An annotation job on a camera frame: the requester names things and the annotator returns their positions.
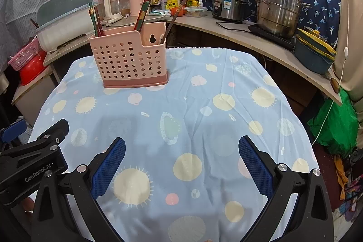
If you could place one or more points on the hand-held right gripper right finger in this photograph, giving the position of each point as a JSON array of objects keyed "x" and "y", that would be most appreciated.
[{"x": 255, "y": 165}]

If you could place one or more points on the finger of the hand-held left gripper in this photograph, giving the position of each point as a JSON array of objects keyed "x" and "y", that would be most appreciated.
[
  {"x": 54, "y": 131},
  {"x": 12, "y": 128}
]

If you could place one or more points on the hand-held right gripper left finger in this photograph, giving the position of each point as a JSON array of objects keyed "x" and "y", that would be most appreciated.
[{"x": 109, "y": 165}]

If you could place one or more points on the pink perforated utensil holder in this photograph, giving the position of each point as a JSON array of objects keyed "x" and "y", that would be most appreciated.
[{"x": 127, "y": 66}]

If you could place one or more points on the maroon chopstick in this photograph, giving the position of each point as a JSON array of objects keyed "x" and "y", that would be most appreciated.
[{"x": 102, "y": 29}]

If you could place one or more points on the green chopstick with gold band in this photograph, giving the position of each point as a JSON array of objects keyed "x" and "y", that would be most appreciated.
[{"x": 92, "y": 18}]

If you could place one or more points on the red chopstick with green band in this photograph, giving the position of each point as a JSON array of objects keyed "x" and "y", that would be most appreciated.
[{"x": 142, "y": 13}]

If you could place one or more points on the dark brown chopstick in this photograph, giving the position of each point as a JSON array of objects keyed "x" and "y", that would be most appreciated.
[{"x": 175, "y": 18}]

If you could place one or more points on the white low cabinet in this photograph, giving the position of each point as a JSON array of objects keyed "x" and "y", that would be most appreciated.
[{"x": 31, "y": 100}]

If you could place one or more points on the red plastic basin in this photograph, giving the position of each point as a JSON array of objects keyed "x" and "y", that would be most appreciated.
[{"x": 32, "y": 69}]

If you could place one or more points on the pink plastic basket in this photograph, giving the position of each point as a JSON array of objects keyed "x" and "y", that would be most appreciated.
[{"x": 22, "y": 56}]

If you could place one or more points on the blue patterned tablecloth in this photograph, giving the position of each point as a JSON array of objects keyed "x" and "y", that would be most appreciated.
[{"x": 198, "y": 117}]

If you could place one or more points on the orange cloth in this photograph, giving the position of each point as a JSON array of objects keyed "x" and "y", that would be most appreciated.
[{"x": 341, "y": 171}]

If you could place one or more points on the green plastic bag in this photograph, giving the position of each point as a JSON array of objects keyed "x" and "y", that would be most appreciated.
[{"x": 331, "y": 123}]

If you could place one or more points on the teal white dish drainer box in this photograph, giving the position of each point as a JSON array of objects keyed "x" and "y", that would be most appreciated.
[{"x": 65, "y": 32}]

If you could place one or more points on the stacked yellow blue bowls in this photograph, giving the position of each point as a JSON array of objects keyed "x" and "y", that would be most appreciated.
[{"x": 312, "y": 60}]

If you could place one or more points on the black induction cooktop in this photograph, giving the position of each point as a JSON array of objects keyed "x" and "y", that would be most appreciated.
[{"x": 266, "y": 33}]

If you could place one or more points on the white electric kettle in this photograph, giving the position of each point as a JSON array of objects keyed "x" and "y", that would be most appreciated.
[{"x": 110, "y": 9}]

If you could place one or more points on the pink electric kettle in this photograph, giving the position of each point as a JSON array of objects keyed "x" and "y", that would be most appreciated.
[{"x": 135, "y": 1}]

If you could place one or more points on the grey wooden counter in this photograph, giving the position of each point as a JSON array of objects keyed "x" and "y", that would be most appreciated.
[{"x": 198, "y": 22}]

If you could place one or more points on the steel steamer pot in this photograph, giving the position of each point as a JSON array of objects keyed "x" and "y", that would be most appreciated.
[{"x": 278, "y": 9}]

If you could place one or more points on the blue white packet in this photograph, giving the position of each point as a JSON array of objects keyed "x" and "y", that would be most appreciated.
[{"x": 158, "y": 13}]

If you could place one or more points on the steel rice cooker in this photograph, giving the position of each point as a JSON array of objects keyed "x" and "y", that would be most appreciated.
[{"x": 227, "y": 8}]

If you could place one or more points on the clear food container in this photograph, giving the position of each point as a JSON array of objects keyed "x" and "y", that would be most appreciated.
[{"x": 195, "y": 12}]

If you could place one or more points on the red tomato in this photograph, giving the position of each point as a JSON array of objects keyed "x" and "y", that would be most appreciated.
[{"x": 175, "y": 11}]

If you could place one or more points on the yellow tin can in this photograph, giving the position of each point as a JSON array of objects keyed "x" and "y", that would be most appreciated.
[{"x": 164, "y": 1}]

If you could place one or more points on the yellow packet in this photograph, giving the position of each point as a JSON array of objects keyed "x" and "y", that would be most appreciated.
[{"x": 173, "y": 3}]

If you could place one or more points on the beige curtain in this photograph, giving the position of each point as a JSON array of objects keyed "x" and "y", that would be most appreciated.
[{"x": 348, "y": 18}]

